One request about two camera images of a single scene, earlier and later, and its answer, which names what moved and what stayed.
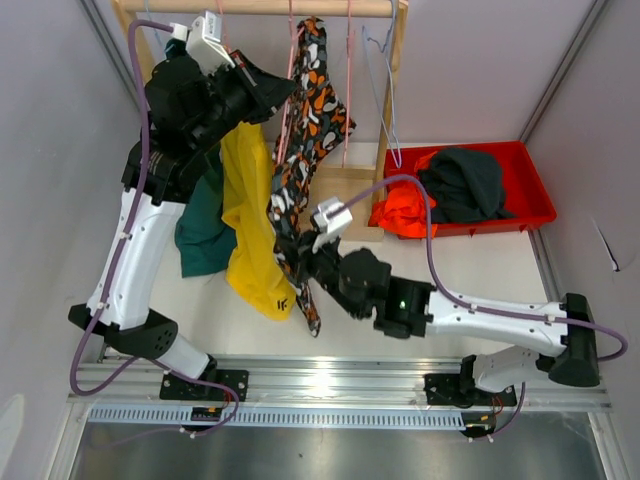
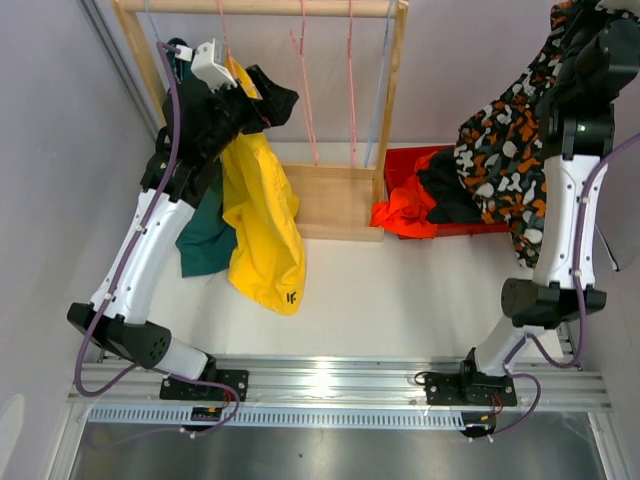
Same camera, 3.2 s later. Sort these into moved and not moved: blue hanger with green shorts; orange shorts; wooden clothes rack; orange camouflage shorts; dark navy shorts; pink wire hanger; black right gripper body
Moved: pink wire hanger; orange camouflage shorts; black right gripper body
Not moved: blue hanger with green shorts; dark navy shorts; orange shorts; wooden clothes rack
